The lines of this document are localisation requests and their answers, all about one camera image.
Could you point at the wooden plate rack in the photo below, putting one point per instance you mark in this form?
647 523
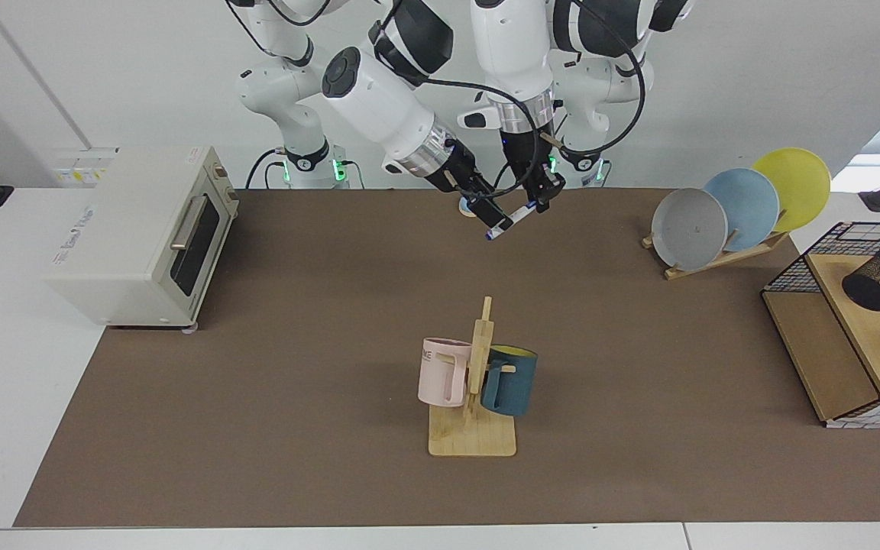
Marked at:
715 261

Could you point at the dark blue cup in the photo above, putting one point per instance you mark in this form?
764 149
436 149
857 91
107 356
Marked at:
516 382

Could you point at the brown table cloth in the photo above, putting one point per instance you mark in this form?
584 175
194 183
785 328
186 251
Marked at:
379 359

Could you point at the grey plate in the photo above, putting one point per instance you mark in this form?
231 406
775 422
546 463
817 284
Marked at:
688 229

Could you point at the white box with yellow labels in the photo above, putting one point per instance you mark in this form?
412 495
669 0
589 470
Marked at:
81 168

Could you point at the light blue plate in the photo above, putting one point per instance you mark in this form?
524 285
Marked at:
753 206

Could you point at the pale toaster oven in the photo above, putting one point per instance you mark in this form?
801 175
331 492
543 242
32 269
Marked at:
123 244

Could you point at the blue whiteboard marker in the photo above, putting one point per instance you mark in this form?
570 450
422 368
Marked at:
515 218

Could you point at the yellow plate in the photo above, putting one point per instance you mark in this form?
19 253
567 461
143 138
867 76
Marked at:
799 183

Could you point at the wooden cup stand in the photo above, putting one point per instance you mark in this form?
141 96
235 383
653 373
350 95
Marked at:
478 435

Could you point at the pink cup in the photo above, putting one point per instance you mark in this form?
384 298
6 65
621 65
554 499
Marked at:
436 374

